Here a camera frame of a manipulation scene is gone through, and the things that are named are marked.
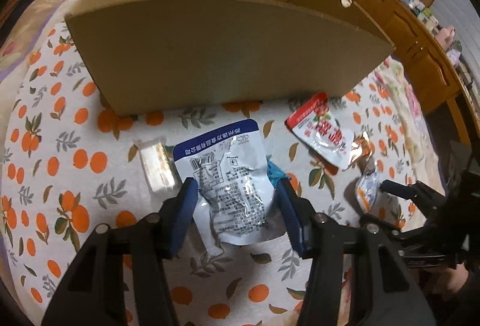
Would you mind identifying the white duck neck packet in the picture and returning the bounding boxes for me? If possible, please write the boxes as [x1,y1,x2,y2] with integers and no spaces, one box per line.
[355,171,380,214]

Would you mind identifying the small clear cracker packet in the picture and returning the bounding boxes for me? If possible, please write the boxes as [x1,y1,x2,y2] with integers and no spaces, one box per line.
[134,136,178,197]

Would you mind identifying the blue foil candy wrapper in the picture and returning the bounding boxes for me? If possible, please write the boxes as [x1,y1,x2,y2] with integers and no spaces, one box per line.
[267,157,289,188]

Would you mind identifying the red white snack pouch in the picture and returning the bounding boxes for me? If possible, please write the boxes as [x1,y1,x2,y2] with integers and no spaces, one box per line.
[286,93,354,170]

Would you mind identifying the blue white snack pouch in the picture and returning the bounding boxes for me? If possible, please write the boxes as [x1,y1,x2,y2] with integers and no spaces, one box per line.
[172,118,286,255]

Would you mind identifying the brown foil candy packet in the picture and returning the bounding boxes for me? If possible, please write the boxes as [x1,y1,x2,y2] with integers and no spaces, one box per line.
[349,132,375,167]

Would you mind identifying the person's right hand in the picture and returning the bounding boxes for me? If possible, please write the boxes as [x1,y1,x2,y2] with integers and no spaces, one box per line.
[422,264,470,300]

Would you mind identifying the orange print white cloth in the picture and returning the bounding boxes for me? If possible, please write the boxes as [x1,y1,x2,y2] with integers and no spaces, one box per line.
[0,21,448,326]

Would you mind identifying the wooden sideboard cabinet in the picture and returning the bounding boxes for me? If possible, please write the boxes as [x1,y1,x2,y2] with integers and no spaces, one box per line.
[353,0,479,145]

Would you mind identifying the pink bottle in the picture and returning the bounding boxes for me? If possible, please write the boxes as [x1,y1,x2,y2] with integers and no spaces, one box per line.
[435,26,456,51]

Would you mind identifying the window roller blind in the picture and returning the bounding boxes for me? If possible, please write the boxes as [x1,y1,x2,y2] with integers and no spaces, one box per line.
[432,0,479,53]

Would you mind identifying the brown cardboard box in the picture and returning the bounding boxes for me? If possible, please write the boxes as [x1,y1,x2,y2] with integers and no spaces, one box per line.
[65,0,394,115]

